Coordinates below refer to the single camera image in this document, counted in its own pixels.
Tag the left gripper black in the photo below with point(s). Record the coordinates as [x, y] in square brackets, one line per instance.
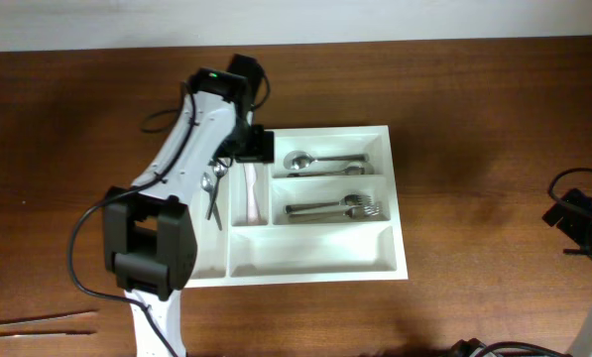
[262, 143]

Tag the small steel teaspoon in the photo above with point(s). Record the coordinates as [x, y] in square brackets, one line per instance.
[219, 171]
[207, 185]

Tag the pink plastic knife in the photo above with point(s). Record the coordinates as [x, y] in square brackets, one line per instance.
[253, 211]

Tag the large steel spoon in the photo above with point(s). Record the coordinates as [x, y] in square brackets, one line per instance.
[352, 169]
[300, 160]

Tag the steel fork top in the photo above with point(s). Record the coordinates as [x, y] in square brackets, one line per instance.
[358, 212]

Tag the steel fork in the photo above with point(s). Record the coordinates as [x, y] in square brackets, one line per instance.
[358, 212]
[347, 200]

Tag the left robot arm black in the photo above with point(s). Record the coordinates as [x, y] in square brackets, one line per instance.
[149, 241]

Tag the white plastic cutlery tray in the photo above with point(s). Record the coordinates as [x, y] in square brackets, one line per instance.
[280, 252]

